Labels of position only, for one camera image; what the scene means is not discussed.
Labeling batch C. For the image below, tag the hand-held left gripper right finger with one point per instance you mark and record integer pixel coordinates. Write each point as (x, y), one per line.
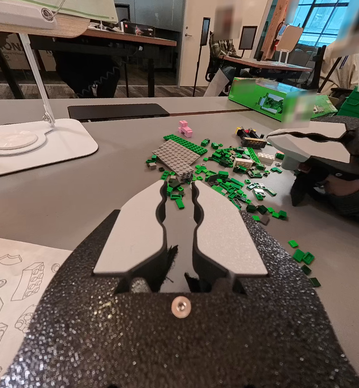
(228, 239)

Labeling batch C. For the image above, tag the white book stand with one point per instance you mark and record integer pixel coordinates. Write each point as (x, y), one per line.
(67, 136)

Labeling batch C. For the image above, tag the wooden background desk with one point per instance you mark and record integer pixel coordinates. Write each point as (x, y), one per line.
(131, 36)

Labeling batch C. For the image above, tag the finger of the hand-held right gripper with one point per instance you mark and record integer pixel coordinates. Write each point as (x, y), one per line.
(328, 130)
(325, 150)

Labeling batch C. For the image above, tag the pink brick pig figure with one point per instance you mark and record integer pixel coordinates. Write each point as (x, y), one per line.
(185, 128)

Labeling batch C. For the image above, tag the pile of small green bricks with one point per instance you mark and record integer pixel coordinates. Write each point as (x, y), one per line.
(228, 185)

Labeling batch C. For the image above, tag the white door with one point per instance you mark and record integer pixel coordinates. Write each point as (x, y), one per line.
(191, 60)

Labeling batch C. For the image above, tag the dark grey yellow frame assembly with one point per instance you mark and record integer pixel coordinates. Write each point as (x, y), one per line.
(252, 142)

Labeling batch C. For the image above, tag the grey studded plate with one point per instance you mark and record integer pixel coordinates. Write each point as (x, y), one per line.
(179, 150)
(173, 165)

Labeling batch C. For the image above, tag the black framed screen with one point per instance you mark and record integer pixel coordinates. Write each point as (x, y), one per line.
(248, 38)

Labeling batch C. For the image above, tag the green cardboard set box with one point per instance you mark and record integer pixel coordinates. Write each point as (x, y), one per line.
(249, 100)

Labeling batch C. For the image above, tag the black tablet on pole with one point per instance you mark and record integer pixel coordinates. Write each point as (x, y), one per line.
(206, 30)

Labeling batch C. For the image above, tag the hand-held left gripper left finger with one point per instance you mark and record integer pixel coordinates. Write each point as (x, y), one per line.
(128, 239)

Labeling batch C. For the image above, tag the large green studded plate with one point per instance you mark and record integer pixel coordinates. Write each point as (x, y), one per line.
(188, 145)

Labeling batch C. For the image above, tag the dark green tile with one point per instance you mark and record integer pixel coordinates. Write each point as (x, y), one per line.
(315, 282)
(306, 269)

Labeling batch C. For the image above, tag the grey desk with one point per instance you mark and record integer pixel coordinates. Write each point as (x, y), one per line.
(61, 206)

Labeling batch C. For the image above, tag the brown top background desk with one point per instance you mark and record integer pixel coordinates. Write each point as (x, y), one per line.
(258, 62)

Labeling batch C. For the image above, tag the fire extinguisher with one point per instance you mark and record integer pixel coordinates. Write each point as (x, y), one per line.
(280, 33)

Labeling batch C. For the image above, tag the white flat board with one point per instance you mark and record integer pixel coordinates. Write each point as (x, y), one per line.
(216, 83)

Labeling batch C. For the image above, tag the large window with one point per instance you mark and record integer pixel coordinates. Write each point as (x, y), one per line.
(319, 24)

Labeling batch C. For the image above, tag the clear acrylic stand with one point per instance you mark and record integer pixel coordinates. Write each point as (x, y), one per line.
(279, 57)

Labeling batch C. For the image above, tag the long narrow green plate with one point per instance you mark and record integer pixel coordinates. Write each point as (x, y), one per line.
(165, 175)
(253, 154)

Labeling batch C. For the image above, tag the paper sheet with brick drawings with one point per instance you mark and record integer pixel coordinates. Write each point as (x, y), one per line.
(15, 288)

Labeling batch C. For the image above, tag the person's right hand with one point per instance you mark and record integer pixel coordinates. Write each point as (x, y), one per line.
(343, 185)

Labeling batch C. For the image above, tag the green printed instruction booklet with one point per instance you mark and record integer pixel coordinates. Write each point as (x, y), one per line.
(91, 9)

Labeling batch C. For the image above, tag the green angled tile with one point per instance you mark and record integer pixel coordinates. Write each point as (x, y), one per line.
(276, 169)

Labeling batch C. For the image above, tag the white long brick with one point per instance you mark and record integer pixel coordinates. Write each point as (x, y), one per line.
(243, 162)
(266, 157)

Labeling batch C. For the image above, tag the black product box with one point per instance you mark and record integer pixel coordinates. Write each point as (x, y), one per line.
(137, 28)

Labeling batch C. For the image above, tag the dark zigzag patterned cloth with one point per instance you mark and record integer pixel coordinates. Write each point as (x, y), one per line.
(82, 75)

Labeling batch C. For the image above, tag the dark grey holed brick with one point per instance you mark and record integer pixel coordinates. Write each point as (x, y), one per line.
(184, 177)

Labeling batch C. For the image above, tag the person's right forearm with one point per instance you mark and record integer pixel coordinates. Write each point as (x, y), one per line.
(355, 209)

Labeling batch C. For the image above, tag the wooden pillar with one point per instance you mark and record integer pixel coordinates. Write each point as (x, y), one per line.
(276, 24)

